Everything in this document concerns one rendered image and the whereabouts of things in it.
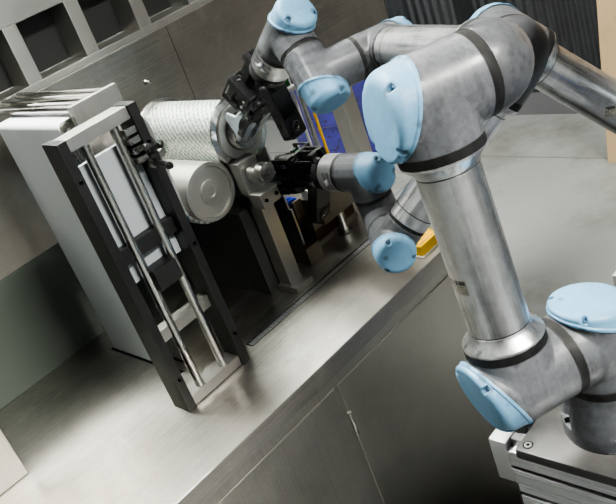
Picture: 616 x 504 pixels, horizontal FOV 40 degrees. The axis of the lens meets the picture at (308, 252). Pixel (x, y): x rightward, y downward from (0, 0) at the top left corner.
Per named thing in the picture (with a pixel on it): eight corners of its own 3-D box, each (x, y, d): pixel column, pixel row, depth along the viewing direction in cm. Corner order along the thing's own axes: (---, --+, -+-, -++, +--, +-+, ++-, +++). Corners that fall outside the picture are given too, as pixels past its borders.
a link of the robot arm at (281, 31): (291, 33, 133) (266, -7, 136) (271, 76, 142) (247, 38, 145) (330, 25, 137) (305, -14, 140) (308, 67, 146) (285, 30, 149)
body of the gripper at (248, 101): (247, 81, 162) (265, 40, 152) (277, 112, 161) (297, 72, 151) (219, 98, 158) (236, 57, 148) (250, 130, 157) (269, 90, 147)
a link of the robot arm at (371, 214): (379, 263, 159) (357, 216, 155) (371, 238, 169) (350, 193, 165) (417, 247, 158) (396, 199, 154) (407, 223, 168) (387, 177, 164)
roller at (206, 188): (201, 233, 165) (177, 180, 160) (130, 222, 183) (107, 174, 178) (243, 203, 171) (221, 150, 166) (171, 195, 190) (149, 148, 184)
